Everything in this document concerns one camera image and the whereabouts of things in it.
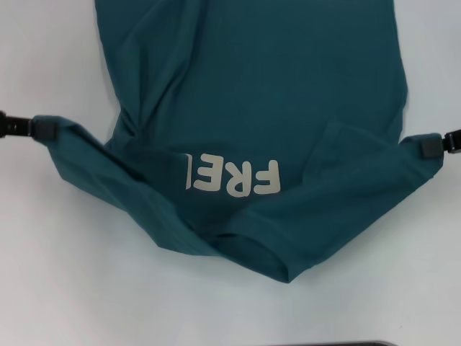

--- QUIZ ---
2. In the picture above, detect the teal T-shirt with white print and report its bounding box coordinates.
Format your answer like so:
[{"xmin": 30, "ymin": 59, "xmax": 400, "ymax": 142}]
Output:
[{"xmin": 32, "ymin": 0, "xmax": 443, "ymax": 286}]

